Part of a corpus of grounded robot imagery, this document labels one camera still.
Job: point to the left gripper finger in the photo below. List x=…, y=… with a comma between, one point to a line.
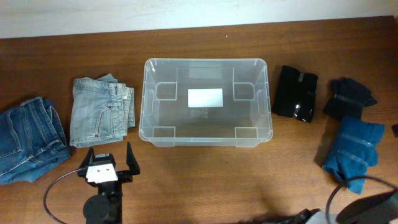
x=88, y=160
x=131, y=161

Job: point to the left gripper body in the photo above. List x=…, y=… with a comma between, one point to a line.
x=123, y=175

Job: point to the light blue jeans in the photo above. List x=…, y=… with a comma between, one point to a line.
x=102, y=112

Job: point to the clear plastic storage bin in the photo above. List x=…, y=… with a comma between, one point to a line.
x=245, y=119

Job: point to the black garment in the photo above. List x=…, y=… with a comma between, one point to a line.
x=295, y=94

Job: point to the dark navy garment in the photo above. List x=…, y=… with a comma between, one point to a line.
x=348, y=99

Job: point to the teal blue garment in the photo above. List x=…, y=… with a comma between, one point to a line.
x=354, y=149

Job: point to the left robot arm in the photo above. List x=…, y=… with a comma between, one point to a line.
x=106, y=206

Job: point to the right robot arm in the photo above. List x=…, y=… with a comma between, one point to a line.
x=379, y=208

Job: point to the dark blue folded jeans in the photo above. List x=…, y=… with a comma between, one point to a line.
x=32, y=141

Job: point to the white label in bin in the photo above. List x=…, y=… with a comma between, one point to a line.
x=205, y=98

